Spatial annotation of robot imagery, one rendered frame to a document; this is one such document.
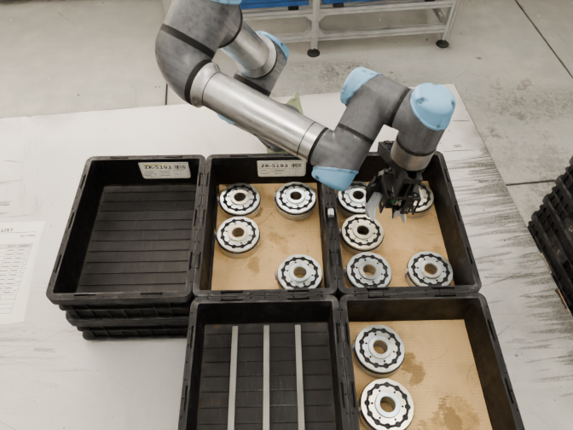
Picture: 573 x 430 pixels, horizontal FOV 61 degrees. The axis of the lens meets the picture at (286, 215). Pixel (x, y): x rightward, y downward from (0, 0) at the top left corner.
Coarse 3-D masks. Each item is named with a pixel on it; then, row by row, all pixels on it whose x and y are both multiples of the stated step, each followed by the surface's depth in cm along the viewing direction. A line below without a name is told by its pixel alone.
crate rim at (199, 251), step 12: (216, 156) 121; (228, 156) 121; (240, 156) 122; (252, 156) 121; (264, 156) 121; (276, 156) 121; (288, 156) 121; (204, 180) 117; (204, 192) 114; (324, 192) 114; (204, 204) 112; (324, 204) 112; (204, 216) 112; (324, 216) 110; (204, 228) 108; (204, 240) 106; (336, 276) 101; (288, 288) 99; (300, 288) 99; (312, 288) 99; (324, 288) 99; (336, 288) 99
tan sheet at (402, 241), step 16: (336, 192) 127; (384, 208) 124; (432, 208) 124; (384, 224) 121; (400, 224) 121; (416, 224) 121; (432, 224) 121; (384, 240) 118; (400, 240) 118; (416, 240) 118; (432, 240) 118; (352, 256) 115; (384, 256) 115; (400, 256) 115; (368, 272) 113; (400, 272) 113
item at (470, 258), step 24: (336, 216) 110; (456, 216) 110; (336, 240) 106; (336, 264) 102; (360, 288) 99; (384, 288) 99; (408, 288) 99; (432, 288) 99; (456, 288) 99; (480, 288) 99
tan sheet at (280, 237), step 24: (264, 192) 127; (264, 216) 123; (312, 216) 123; (216, 240) 118; (264, 240) 118; (288, 240) 118; (312, 240) 118; (216, 264) 114; (240, 264) 114; (264, 264) 114; (216, 288) 110; (240, 288) 110; (264, 288) 110
